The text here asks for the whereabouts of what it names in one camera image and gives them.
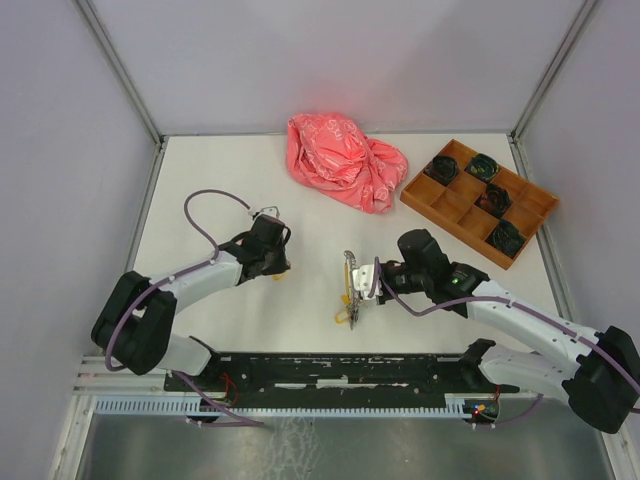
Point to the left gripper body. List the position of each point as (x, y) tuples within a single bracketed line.
[(275, 259)]

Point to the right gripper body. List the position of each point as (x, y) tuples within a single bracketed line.
[(400, 278)]

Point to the metal keyring with keys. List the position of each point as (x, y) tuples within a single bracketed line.
[(352, 297)]

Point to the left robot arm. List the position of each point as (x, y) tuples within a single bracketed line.
[(135, 327)]

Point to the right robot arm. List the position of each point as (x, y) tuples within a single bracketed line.
[(595, 373)]

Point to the black roll bottom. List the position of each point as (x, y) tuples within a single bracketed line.
[(506, 238)]

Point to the black roll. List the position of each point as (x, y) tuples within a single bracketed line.
[(443, 169), (483, 168), (494, 200), (506, 238)]

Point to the black roll top left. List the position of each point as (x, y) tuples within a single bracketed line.
[(443, 169)]

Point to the pink crumpled cloth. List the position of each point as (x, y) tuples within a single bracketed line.
[(329, 153)]

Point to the black roll middle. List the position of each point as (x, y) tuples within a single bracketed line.
[(494, 200)]

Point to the black roll top right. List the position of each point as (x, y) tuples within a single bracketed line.
[(483, 168)]

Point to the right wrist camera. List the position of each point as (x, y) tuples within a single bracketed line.
[(365, 283)]

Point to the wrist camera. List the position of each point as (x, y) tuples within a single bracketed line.
[(271, 211), (365, 283)]

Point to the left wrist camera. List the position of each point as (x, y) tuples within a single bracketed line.
[(271, 211)]

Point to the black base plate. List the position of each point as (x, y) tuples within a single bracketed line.
[(428, 373)]

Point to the aluminium frame rail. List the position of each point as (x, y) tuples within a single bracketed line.
[(94, 378)]

